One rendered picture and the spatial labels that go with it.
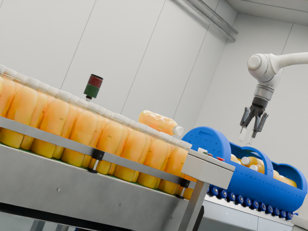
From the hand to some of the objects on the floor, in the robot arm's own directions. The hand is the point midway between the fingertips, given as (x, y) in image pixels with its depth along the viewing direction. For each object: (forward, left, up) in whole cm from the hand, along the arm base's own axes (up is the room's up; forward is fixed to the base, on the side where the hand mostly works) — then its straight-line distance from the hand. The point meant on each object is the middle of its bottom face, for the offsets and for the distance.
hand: (246, 136), depth 285 cm
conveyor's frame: (+22, +122, -120) cm, 173 cm away
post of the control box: (-11, +59, -125) cm, 139 cm away
